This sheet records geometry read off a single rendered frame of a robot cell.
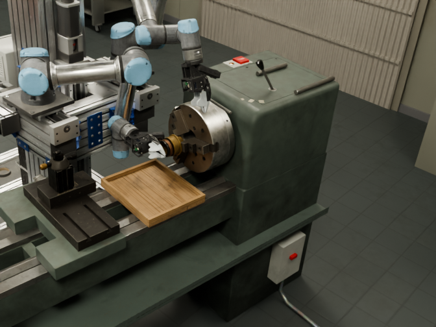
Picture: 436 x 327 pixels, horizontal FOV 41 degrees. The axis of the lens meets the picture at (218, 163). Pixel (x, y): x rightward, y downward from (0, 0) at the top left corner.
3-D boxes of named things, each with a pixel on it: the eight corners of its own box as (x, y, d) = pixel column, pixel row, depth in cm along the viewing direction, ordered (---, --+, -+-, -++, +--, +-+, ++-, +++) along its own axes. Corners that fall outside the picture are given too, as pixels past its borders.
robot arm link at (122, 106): (122, 36, 257) (104, 131, 281) (124, 45, 248) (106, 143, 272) (148, 41, 261) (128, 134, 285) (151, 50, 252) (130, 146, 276)
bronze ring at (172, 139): (174, 128, 252) (157, 135, 247) (187, 138, 247) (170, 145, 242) (173, 146, 258) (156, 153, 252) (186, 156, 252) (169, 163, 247)
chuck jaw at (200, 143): (199, 133, 254) (217, 141, 246) (200, 144, 256) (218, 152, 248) (179, 141, 248) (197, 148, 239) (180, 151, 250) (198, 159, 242)
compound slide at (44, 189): (83, 180, 242) (83, 169, 239) (96, 191, 236) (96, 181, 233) (37, 196, 230) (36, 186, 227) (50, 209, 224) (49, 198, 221)
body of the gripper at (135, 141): (139, 158, 247) (123, 146, 254) (156, 152, 252) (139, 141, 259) (139, 143, 243) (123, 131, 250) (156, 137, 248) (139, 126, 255)
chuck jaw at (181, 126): (189, 132, 259) (180, 107, 259) (195, 129, 255) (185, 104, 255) (170, 139, 253) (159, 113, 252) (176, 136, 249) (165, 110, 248)
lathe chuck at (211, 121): (180, 144, 279) (187, 87, 260) (223, 179, 261) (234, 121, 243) (165, 150, 273) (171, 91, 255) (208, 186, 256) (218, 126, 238)
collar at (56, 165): (63, 157, 228) (62, 150, 227) (73, 166, 223) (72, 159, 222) (44, 163, 223) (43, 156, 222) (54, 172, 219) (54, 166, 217)
